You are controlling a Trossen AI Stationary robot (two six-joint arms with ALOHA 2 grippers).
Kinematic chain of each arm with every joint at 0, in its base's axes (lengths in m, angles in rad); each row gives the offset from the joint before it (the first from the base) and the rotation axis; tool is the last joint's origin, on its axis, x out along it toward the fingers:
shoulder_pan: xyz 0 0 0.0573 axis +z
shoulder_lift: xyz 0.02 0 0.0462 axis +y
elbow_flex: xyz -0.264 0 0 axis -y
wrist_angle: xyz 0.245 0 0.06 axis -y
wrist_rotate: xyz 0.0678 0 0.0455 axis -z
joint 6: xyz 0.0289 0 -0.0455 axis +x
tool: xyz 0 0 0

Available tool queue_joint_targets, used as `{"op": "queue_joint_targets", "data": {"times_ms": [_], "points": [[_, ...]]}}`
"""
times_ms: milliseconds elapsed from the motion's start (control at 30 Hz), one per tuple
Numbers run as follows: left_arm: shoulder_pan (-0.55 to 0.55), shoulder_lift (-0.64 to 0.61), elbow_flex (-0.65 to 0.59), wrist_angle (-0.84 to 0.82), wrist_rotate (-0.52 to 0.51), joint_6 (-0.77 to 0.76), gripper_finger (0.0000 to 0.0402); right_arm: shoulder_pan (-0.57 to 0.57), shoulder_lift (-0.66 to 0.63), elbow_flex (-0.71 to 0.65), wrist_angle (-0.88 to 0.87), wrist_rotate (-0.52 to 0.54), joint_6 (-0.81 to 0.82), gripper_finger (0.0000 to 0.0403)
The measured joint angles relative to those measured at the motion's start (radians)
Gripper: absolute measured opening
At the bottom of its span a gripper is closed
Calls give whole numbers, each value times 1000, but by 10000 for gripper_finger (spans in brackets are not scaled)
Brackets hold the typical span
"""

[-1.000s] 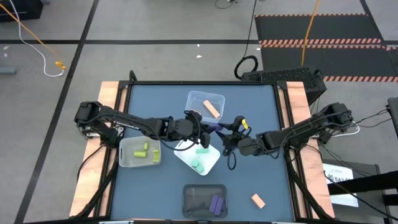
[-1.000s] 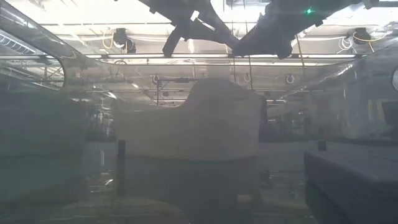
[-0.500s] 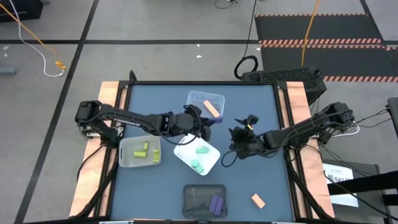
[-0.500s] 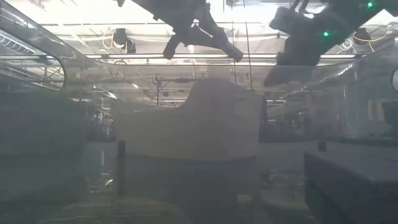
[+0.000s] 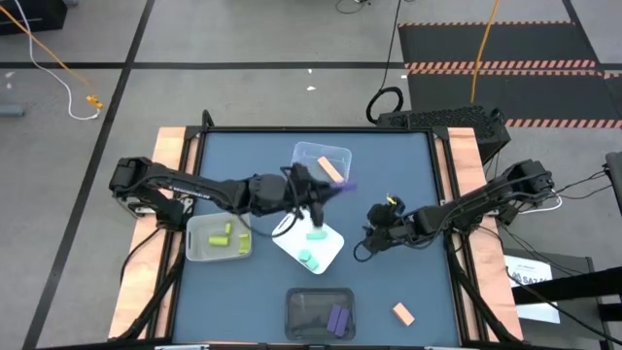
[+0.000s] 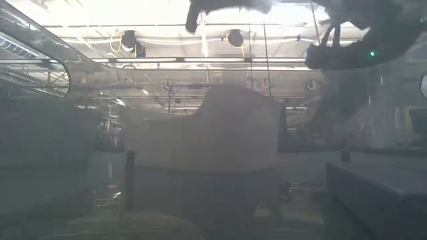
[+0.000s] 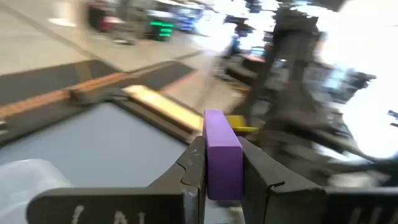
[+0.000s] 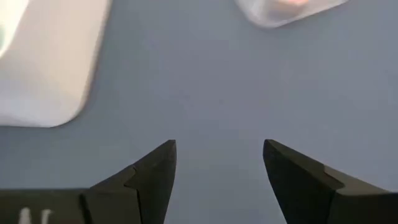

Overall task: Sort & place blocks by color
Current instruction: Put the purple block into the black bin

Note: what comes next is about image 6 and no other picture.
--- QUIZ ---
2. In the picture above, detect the yellow hanging cable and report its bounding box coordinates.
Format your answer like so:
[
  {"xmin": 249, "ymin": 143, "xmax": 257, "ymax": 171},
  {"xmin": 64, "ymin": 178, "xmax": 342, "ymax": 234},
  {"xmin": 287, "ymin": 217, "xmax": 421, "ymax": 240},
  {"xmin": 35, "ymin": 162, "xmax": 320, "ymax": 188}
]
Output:
[
  {"xmin": 226, "ymin": 33, "xmax": 248, "ymax": 58},
  {"xmin": 109, "ymin": 31, "xmax": 123, "ymax": 53}
]

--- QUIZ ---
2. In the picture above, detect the white plastic bin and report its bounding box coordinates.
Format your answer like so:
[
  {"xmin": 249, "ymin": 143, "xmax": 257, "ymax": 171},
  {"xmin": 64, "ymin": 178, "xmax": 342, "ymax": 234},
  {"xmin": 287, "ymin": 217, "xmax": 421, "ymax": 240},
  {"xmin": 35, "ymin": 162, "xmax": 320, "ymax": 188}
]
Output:
[{"xmin": 120, "ymin": 83, "xmax": 285, "ymax": 175}]

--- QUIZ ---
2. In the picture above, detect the dark smoked plastic bin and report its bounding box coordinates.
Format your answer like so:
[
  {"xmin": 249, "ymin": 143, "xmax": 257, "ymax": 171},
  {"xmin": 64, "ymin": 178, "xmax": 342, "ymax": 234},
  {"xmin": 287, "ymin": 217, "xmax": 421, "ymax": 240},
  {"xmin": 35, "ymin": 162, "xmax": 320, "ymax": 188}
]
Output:
[{"xmin": 0, "ymin": 0, "xmax": 427, "ymax": 240}]

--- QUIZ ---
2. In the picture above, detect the black hanging ceiling device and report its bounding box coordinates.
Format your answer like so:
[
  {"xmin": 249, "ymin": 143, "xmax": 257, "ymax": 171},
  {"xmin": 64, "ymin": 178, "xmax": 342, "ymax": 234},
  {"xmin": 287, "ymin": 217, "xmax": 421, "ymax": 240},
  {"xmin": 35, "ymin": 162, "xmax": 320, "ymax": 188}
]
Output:
[
  {"xmin": 227, "ymin": 29, "xmax": 245, "ymax": 48},
  {"xmin": 120, "ymin": 29, "xmax": 147, "ymax": 58}
]

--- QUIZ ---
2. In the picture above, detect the black metal rack frame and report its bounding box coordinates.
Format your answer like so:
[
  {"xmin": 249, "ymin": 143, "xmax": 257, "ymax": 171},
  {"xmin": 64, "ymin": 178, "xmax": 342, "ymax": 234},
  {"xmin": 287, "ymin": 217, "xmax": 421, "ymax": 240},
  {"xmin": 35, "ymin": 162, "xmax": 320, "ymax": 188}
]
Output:
[{"xmin": 167, "ymin": 82, "xmax": 209, "ymax": 115}]

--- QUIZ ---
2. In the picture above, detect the long ceiling light strip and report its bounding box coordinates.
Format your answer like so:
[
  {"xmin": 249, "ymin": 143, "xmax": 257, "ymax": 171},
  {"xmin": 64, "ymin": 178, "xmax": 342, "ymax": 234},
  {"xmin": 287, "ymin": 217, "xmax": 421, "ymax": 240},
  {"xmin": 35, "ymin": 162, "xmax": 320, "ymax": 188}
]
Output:
[{"xmin": 89, "ymin": 57, "xmax": 310, "ymax": 64}]

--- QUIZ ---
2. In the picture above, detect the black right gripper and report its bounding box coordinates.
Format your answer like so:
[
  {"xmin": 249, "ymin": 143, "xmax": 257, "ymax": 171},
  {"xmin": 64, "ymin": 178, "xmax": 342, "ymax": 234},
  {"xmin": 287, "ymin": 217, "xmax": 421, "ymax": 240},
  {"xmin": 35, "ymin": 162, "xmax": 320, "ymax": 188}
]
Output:
[{"xmin": 184, "ymin": 0, "xmax": 274, "ymax": 35}]

